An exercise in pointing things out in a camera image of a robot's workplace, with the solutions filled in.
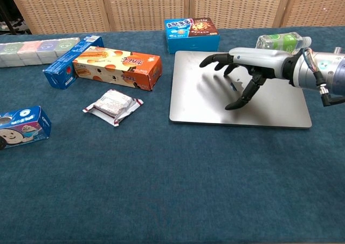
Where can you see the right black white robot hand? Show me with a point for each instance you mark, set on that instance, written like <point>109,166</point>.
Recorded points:
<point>258,61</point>

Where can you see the grey Apple laptop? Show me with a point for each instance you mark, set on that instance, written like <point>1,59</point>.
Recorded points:
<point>194,103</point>

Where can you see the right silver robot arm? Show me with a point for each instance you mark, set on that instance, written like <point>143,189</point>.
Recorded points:
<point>330,66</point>

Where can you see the green label water bottle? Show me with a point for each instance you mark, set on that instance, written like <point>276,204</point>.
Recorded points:
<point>283,43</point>

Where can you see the blue brown chip cookie box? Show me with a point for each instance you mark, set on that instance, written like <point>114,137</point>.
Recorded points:
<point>188,43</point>

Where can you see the orange biscuit box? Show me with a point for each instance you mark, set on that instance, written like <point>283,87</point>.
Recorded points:
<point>121,75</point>

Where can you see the white red-edged snack packet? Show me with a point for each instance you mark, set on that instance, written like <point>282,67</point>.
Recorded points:
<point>111,103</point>

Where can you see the blue tablecloth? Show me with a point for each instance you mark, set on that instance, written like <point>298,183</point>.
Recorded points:
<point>161,187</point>

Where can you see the wicker folding screen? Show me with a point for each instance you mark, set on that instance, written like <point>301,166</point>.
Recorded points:
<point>67,6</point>

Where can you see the long blue cookie box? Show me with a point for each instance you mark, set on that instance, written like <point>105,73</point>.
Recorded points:
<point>58,71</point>

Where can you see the pastel tissue multipack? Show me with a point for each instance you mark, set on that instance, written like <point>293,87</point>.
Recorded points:
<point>27,53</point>

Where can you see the blue cartoon face cookie box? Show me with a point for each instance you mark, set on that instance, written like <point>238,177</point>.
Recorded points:
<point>29,126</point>

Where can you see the black stand pole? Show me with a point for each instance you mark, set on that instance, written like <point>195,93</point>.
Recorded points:
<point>9,25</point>

